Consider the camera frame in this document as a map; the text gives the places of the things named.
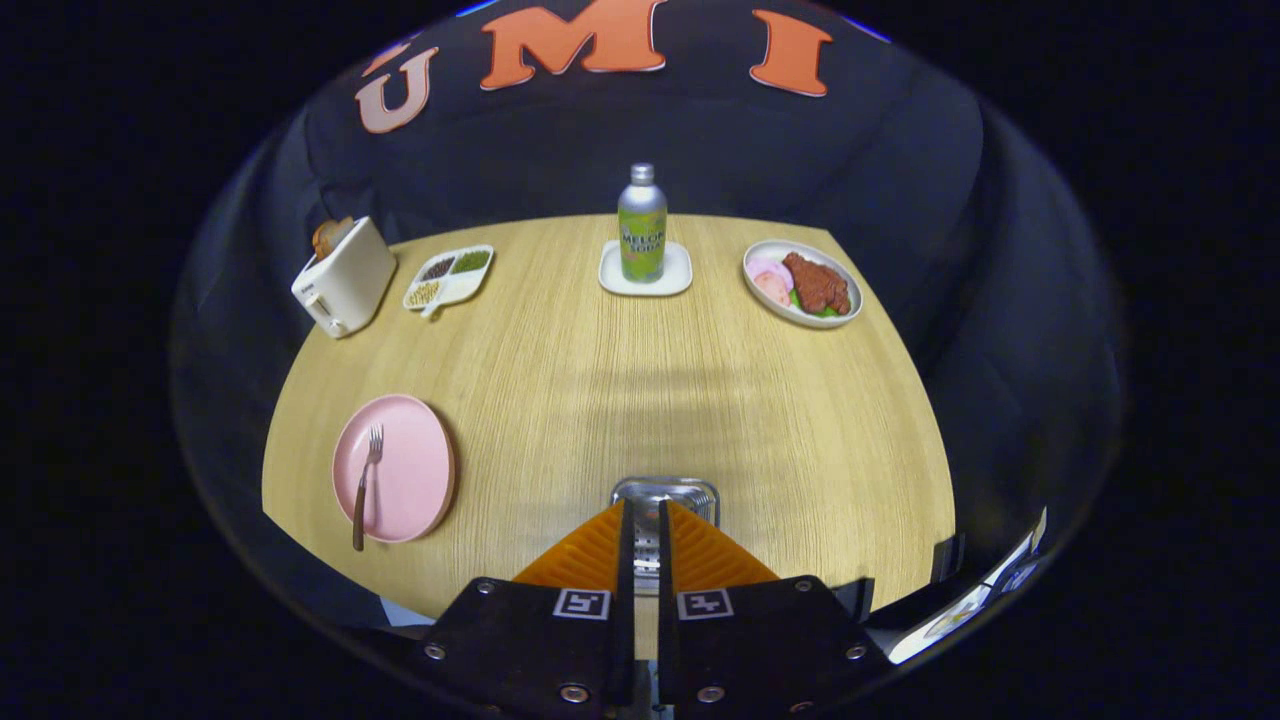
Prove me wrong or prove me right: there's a brown fried meat piece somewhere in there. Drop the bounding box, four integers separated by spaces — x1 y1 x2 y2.
782 252 852 316

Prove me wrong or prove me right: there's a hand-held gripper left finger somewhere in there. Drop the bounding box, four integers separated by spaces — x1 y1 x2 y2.
418 498 637 719

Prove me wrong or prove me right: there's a metal fork wooden handle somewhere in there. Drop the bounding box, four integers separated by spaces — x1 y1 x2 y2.
351 423 385 553

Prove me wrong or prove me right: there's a white printed board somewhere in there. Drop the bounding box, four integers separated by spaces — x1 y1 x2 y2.
888 507 1049 665

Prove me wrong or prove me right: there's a white oval food bowl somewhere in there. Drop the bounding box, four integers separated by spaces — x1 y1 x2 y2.
742 239 864 330

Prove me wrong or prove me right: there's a clear plastic cutlery tray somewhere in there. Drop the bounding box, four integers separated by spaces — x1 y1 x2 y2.
610 476 722 596

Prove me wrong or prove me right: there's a pink ham slice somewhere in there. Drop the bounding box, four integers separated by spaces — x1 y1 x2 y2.
747 257 794 307

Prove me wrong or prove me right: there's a white divided snack dish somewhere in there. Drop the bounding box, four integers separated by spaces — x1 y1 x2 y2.
402 244 496 319

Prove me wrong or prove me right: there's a white toaster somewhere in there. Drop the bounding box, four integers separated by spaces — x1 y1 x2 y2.
290 216 398 340

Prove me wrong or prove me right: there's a white square coaster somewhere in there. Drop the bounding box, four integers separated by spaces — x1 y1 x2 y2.
598 240 694 298

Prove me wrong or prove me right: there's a pink round plate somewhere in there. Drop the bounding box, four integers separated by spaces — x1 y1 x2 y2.
331 394 458 544

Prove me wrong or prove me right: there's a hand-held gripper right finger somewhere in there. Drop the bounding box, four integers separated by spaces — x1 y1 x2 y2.
655 498 894 719

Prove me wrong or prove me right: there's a green label metal bottle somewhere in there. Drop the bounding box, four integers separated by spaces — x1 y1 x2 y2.
617 163 669 284

